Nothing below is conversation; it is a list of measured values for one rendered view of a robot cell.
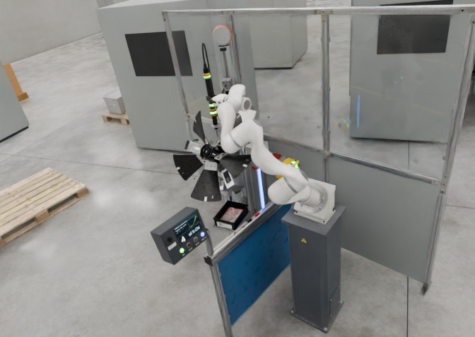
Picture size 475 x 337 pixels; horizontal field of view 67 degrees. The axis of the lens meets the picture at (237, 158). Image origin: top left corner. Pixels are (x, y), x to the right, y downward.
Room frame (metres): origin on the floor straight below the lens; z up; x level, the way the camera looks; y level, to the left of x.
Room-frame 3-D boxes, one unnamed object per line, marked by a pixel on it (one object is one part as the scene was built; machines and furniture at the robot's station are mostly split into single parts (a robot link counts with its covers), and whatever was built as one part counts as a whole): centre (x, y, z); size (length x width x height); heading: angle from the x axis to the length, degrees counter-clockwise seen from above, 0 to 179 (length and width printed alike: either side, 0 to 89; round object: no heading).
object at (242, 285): (1.95, -0.06, 0.45); 0.82 x 0.02 x 0.66; 134
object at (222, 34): (2.99, -0.03, 1.88); 0.16 x 0.07 x 0.16; 79
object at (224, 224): (2.02, 0.10, 0.85); 0.22 x 0.17 x 0.07; 148
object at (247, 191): (2.61, -0.04, 0.58); 0.09 x 0.05 x 1.15; 44
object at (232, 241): (1.95, -0.06, 0.82); 0.90 x 0.04 x 0.08; 134
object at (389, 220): (2.77, -0.41, 0.50); 2.59 x 0.03 x 0.91; 44
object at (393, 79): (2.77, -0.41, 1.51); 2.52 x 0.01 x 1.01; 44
